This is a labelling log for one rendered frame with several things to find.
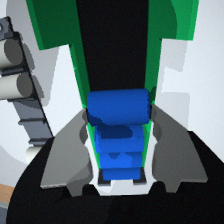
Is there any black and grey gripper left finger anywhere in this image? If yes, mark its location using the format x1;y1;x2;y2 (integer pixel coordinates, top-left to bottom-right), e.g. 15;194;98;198
6;107;94;224

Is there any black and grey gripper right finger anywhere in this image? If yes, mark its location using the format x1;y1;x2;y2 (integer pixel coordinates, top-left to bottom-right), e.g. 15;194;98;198
150;104;224;218

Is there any blue cylinder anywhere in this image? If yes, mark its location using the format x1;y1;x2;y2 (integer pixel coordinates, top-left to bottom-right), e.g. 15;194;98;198
94;125;144;153
87;88;151;127
103;167;140;180
99;152;142;169

